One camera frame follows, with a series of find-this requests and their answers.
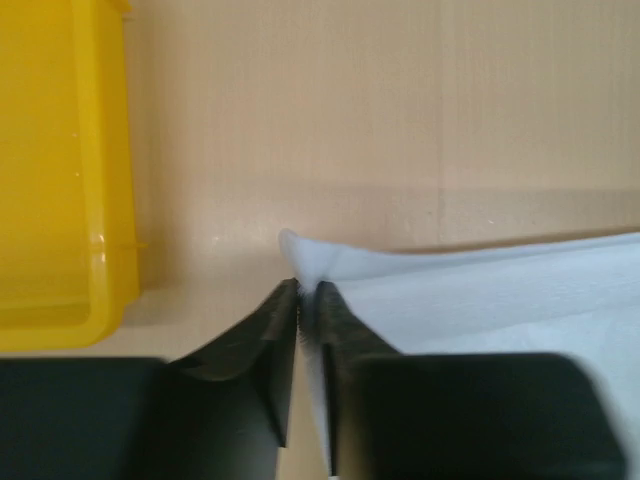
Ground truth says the yellow plastic tray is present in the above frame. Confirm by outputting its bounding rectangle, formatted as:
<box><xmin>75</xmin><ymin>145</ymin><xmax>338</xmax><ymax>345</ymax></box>
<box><xmin>1</xmin><ymin>1</ymin><xmax>140</xmax><ymax>352</ymax></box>

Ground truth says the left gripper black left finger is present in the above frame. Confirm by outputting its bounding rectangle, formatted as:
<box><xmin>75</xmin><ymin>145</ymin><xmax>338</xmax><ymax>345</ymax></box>
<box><xmin>1</xmin><ymin>279</ymin><xmax>298</xmax><ymax>479</ymax></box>

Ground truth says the white terry towel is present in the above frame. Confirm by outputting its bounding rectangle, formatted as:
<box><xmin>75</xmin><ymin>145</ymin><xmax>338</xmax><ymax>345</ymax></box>
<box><xmin>279</xmin><ymin>230</ymin><xmax>639</xmax><ymax>478</ymax></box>

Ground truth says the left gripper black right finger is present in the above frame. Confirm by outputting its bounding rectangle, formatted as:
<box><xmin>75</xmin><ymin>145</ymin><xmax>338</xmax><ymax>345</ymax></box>
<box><xmin>313</xmin><ymin>282</ymin><xmax>628</xmax><ymax>479</ymax></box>

